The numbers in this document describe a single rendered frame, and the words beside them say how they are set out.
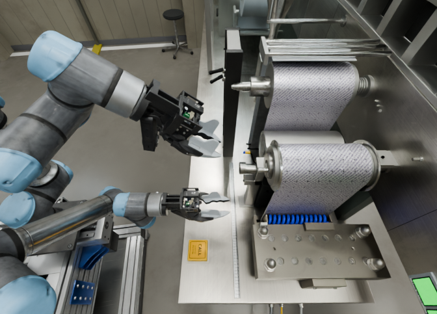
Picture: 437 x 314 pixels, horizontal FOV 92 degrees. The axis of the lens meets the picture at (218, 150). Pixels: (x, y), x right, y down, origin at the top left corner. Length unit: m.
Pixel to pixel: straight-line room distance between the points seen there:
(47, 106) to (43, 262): 0.94
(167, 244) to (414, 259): 1.51
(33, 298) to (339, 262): 0.77
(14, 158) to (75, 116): 0.11
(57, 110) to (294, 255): 0.72
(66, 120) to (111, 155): 1.98
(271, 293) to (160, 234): 1.19
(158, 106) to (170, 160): 1.79
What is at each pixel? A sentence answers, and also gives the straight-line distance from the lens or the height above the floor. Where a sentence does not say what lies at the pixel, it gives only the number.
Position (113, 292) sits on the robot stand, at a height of 0.21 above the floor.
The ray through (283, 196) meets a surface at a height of 1.18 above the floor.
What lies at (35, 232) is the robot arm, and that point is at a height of 1.22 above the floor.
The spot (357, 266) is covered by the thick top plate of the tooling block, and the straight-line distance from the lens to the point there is 0.86.
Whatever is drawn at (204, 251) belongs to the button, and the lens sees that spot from 0.86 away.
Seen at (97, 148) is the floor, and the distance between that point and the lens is 2.54.
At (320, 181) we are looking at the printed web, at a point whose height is 1.27.
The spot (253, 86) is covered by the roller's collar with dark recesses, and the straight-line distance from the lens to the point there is 0.69.
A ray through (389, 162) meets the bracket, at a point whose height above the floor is 1.29.
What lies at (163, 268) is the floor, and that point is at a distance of 1.82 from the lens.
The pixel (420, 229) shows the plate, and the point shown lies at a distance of 0.72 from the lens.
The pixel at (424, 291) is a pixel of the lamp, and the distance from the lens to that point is 0.75.
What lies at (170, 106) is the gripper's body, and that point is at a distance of 0.39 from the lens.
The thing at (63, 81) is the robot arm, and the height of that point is 1.57.
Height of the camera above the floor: 1.76
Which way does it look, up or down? 54 degrees down
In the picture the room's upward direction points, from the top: straight up
